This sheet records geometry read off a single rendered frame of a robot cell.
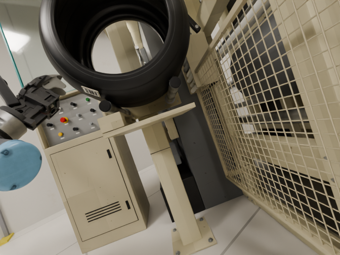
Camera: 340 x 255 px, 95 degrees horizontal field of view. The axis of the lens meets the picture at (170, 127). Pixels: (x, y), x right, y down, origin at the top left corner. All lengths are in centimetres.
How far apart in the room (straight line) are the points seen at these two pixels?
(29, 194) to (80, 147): 209
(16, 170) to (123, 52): 85
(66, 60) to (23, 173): 41
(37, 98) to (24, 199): 295
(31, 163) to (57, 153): 112
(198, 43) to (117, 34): 49
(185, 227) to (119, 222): 61
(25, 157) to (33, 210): 308
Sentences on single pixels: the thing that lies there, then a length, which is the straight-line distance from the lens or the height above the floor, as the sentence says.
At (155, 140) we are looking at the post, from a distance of 97.
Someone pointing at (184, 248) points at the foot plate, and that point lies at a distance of 120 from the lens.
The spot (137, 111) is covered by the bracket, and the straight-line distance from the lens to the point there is 95.
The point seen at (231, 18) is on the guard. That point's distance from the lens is 57.
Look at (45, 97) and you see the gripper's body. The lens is 58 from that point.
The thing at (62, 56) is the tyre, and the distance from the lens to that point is 70.
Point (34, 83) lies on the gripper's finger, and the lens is 61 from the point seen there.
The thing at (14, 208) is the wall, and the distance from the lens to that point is 350.
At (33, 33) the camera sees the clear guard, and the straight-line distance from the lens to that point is 183.
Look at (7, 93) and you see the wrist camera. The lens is 61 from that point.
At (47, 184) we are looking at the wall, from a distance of 340.
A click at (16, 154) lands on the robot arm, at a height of 80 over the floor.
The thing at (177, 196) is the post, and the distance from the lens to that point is 106.
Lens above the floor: 76
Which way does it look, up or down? 1 degrees down
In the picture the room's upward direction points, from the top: 20 degrees counter-clockwise
